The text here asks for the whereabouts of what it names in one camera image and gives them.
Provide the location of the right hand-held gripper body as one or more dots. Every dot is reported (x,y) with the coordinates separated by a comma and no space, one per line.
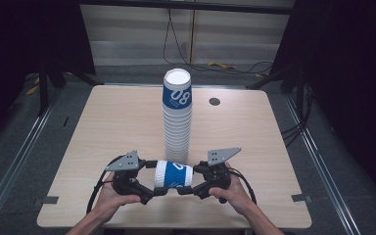
(218,176)

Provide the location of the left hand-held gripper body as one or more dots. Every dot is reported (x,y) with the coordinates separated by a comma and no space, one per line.
(124,178)

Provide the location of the blue white single paper cup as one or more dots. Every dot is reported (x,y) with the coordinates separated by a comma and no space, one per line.
(173,174)

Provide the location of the stack of blue white paper cups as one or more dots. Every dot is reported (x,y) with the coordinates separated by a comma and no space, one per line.
(176,130)

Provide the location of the person's left hand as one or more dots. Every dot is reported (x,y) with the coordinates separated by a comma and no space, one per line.
(109,202)

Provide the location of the person's right hand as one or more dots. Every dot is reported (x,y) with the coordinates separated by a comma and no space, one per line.
(238,197)

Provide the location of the round dark table grommet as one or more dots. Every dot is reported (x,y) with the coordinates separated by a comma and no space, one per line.
(214,101)

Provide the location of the grey tape piece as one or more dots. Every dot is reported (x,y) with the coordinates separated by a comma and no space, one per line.
(301,197)
(49,199)

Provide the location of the small black floor strip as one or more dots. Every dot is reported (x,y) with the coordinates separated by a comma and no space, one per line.
(66,121)

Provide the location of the yellow floor tape piece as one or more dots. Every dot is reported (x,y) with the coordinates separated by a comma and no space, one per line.
(222,65)
(32,90)

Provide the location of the black metal stand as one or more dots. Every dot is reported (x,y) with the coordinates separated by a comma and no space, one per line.
(43,91)
(267,80)

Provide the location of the black overhead bar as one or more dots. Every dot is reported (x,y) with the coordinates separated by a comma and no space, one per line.
(189,6)

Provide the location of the dark curtain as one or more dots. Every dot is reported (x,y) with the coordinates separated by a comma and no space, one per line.
(355,81)
(19,39)

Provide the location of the metal floor rail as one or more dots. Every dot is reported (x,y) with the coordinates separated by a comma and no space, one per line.
(16,160)
(323,169)

